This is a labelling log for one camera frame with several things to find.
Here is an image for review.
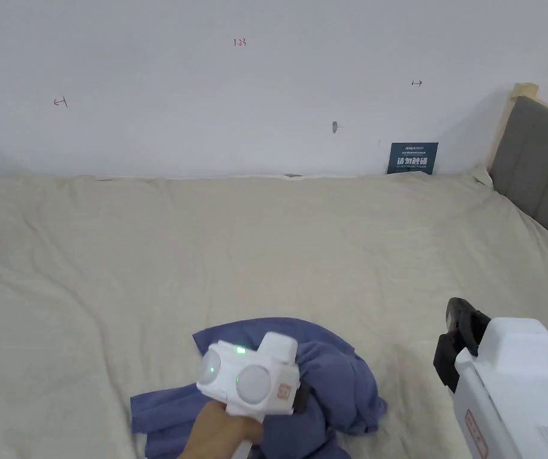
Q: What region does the blue shirt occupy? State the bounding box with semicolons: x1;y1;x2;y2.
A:
130;316;390;459

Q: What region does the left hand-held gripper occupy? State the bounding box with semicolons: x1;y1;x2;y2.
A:
195;331;311;459

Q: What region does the dark blue sign card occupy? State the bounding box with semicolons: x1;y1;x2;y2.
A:
387;141;440;175

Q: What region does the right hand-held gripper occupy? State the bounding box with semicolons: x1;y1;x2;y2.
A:
433;296;548;459

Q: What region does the bed with beige sheet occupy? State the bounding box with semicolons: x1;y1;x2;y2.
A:
0;164;548;459

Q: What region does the grey padded headboard, wooden frame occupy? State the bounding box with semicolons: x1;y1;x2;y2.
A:
486;82;548;259

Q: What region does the person's left hand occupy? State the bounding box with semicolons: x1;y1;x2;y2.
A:
170;400;265;459

